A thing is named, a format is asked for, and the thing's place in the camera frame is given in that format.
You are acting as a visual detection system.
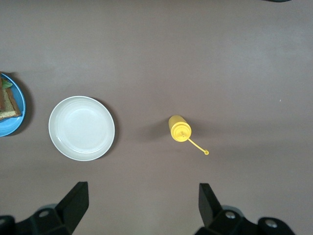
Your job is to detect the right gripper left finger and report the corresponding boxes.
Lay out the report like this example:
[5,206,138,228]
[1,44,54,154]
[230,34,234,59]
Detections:
[34,181,89,235]

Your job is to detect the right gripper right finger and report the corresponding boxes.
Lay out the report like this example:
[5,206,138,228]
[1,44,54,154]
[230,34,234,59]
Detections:
[194,183,260,235]

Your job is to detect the yellow mustard squeeze bottle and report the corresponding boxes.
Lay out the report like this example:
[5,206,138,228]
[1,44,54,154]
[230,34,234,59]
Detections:
[168,115,210,156]

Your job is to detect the brown bread slice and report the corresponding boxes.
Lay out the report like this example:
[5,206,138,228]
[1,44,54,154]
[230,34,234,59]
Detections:
[0,77,22,121]

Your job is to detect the beige round plate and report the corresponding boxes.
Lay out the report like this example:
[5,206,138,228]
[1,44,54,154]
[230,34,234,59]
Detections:
[48,95,116,162]

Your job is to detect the blue round plate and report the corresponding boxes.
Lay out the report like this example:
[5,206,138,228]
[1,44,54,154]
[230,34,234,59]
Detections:
[0,72,27,137]

